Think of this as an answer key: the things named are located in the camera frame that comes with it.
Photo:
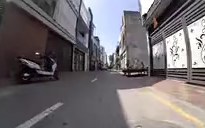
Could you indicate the building with brown shutters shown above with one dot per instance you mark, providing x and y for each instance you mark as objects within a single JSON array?
[{"x": 30, "y": 33}]

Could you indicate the grey concrete building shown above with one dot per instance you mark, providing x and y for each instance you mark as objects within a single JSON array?
[{"x": 135, "y": 40}]

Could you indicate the fence with white flower panels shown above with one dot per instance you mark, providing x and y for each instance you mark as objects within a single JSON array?
[{"x": 183, "y": 50}]

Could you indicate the white scooter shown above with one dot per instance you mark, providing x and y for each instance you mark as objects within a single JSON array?
[{"x": 36, "y": 68}]

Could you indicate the row of buildings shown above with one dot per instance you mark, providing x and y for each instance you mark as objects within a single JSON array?
[{"x": 96, "y": 53}]

